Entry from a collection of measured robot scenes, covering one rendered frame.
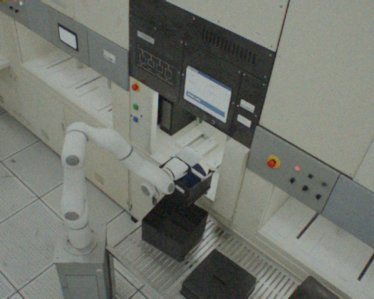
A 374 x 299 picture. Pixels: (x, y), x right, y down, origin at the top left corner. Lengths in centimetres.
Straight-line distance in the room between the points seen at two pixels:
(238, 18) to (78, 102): 173
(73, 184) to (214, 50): 91
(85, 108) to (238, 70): 155
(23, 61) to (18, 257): 158
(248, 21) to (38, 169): 267
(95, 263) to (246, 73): 131
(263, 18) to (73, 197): 119
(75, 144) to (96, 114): 130
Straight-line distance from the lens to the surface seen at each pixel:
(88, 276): 257
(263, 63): 186
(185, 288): 225
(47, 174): 392
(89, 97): 330
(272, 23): 177
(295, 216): 259
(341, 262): 251
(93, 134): 187
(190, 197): 226
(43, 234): 352
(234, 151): 213
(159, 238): 236
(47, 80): 354
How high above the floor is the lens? 281
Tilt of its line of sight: 43 degrees down
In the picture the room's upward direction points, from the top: 7 degrees clockwise
